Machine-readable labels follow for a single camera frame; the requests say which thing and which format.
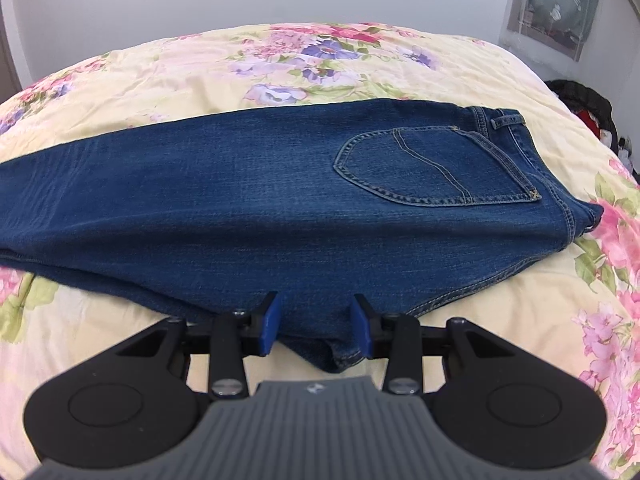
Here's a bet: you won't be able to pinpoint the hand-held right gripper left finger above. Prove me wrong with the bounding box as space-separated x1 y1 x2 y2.
113 291 284 402

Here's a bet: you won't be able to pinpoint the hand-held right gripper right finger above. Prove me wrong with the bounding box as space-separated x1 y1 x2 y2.
348 293 507 397

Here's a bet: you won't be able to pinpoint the blue denim pants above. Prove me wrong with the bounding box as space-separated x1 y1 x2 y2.
0 97 607 375

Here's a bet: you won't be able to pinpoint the floral yellow bedspread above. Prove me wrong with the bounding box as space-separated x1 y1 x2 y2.
0 21 640 480

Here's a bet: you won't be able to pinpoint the dark pile of clothes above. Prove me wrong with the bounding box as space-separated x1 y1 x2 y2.
544 79 640 177

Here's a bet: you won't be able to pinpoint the grey floral window curtain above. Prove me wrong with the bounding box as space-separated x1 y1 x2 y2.
507 0 609 64

